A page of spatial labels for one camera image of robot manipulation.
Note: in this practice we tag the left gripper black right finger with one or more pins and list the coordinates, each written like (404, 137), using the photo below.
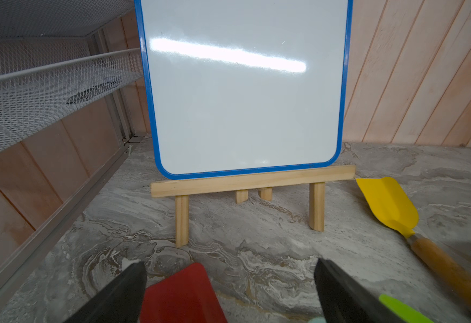
(344, 300)

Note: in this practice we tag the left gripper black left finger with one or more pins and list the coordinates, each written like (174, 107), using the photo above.
(120, 301)

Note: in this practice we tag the red shovel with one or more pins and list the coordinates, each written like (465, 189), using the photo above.
(186, 296)

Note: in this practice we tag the wooden easel stand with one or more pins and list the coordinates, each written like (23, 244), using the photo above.
(316, 178)

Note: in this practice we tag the blue framed whiteboard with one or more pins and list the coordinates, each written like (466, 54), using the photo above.
(244, 87)

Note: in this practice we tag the green trowel with wooden handle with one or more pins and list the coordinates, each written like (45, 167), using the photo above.
(405, 312)

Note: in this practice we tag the white wire mesh shelf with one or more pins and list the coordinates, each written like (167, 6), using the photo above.
(47, 70)

